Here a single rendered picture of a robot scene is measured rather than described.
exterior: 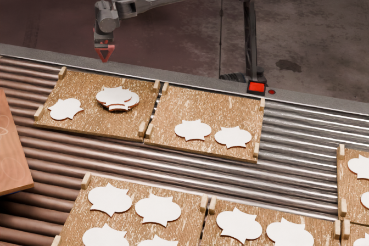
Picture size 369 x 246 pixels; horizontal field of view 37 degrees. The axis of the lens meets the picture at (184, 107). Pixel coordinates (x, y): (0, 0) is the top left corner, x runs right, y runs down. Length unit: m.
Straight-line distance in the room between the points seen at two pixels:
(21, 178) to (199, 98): 0.80
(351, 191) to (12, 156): 1.12
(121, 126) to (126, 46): 2.21
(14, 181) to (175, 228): 0.51
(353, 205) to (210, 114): 0.63
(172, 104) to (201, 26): 2.41
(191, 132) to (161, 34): 2.41
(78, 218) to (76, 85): 0.68
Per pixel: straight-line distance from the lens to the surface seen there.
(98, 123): 2.08
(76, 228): 1.74
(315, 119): 2.23
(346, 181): 1.99
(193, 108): 2.15
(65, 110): 2.13
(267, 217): 1.80
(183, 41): 4.31
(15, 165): 1.81
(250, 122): 2.12
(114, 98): 2.13
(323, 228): 1.82
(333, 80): 4.14
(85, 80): 2.29
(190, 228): 1.74
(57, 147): 2.02
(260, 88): 2.32
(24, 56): 2.50
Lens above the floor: 2.28
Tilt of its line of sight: 39 degrees down
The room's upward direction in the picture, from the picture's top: 4 degrees clockwise
